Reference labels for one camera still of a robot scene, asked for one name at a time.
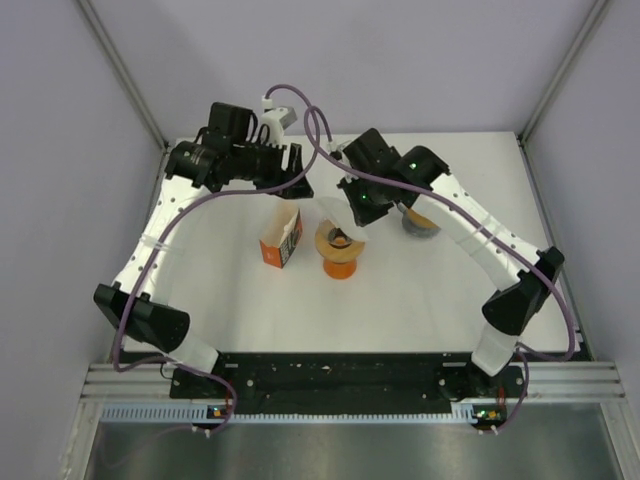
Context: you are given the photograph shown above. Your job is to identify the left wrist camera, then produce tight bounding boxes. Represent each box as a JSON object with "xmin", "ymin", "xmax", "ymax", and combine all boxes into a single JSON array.
[{"xmin": 260, "ymin": 96, "xmax": 298, "ymax": 145}]

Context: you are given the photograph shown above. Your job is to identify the orange filter box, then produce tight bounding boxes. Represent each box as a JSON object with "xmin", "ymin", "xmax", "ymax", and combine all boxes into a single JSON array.
[{"xmin": 259, "ymin": 201, "xmax": 303, "ymax": 269}]

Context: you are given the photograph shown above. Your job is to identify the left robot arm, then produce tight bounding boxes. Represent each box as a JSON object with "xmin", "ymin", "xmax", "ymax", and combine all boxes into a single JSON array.
[{"xmin": 94, "ymin": 99, "xmax": 313, "ymax": 397}]

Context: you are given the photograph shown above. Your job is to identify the aluminium corner post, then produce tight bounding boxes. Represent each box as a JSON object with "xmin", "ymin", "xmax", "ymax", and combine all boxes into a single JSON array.
[
  {"xmin": 517, "ymin": 0, "xmax": 613, "ymax": 146},
  {"xmin": 72, "ymin": 0, "xmax": 169, "ymax": 151}
]

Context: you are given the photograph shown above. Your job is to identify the left aluminium corner post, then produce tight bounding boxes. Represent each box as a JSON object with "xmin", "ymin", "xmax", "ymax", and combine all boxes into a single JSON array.
[{"xmin": 72, "ymin": 0, "xmax": 169, "ymax": 151}]

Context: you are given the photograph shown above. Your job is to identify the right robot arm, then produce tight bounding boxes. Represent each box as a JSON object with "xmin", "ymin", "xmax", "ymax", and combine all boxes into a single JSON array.
[{"xmin": 330, "ymin": 128, "xmax": 565, "ymax": 396}]

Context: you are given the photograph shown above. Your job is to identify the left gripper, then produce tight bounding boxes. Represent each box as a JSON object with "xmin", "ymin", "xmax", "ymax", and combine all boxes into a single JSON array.
[{"xmin": 230, "ymin": 135, "xmax": 312, "ymax": 200}]

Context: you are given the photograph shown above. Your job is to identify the paper coffee filters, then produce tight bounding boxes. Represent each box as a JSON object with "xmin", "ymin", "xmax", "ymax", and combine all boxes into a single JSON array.
[{"xmin": 266, "ymin": 202, "xmax": 299, "ymax": 246}]

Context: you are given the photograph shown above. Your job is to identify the grey glass server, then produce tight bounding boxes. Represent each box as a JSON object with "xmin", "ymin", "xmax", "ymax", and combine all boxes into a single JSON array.
[{"xmin": 397, "ymin": 203, "xmax": 441, "ymax": 239}]

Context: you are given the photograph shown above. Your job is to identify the wooden ring with hole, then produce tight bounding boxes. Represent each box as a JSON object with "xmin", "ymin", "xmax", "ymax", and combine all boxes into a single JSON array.
[{"xmin": 404, "ymin": 209, "xmax": 436, "ymax": 229}]

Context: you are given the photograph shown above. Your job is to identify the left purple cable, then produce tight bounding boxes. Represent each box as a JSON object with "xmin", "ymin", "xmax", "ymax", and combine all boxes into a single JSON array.
[{"xmin": 112, "ymin": 83, "xmax": 324, "ymax": 439}]

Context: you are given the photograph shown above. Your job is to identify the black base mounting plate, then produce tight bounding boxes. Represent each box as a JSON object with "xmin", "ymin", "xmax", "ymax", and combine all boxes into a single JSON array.
[{"xmin": 169, "ymin": 353, "xmax": 524, "ymax": 415}]

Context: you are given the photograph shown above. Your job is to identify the slotted cable duct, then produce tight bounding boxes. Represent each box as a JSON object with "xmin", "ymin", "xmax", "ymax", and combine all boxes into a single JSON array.
[{"xmin": 101, "ymin": 403, "xmax": 506, "ymax": 425}]

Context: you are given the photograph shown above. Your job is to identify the right aluminium corner post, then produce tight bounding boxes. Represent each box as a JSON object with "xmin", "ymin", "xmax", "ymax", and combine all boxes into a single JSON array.
[{"xmin": 517, "ymin": 0, "xmax": 613, "ymax": 146}]

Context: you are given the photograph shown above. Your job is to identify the orange glass beaker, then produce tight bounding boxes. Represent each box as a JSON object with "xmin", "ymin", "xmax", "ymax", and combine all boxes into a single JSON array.
[{"xmin": 323, "ymin": 259, "xmax": 357, "ymax": 280}]

